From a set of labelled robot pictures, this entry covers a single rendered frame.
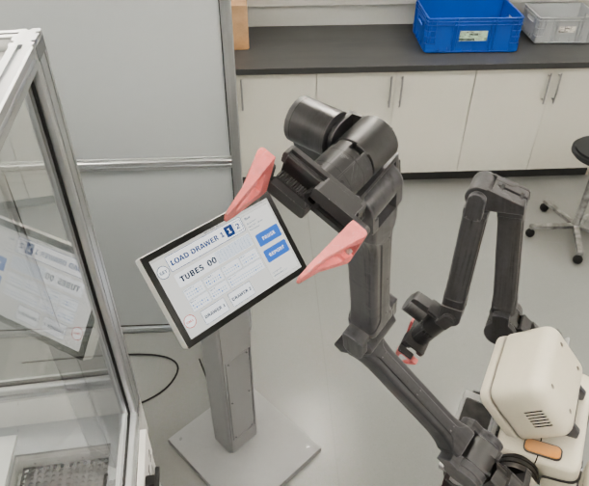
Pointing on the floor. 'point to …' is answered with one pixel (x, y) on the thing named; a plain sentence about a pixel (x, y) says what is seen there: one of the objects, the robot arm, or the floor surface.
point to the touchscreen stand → (240, 421)
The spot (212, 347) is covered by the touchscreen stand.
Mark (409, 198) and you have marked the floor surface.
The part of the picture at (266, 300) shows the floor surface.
